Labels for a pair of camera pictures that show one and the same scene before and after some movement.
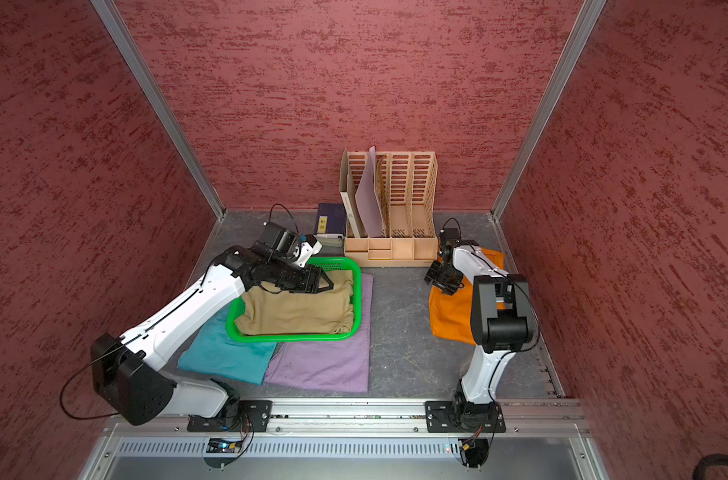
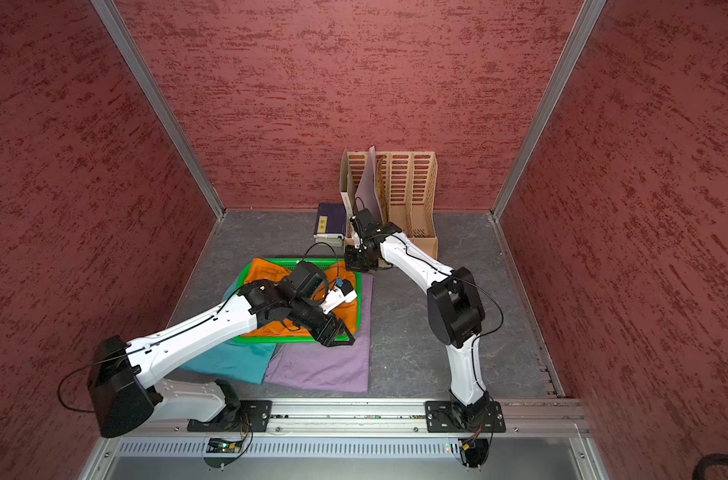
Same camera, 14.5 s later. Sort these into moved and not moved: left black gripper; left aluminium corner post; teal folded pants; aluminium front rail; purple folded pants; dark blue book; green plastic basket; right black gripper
Moved: right black gripper; left black gripper
Not moved: aluminium front rail; green plastic basket; left aluminium corner post; teal folded pants; dark blue book; purple folded pants
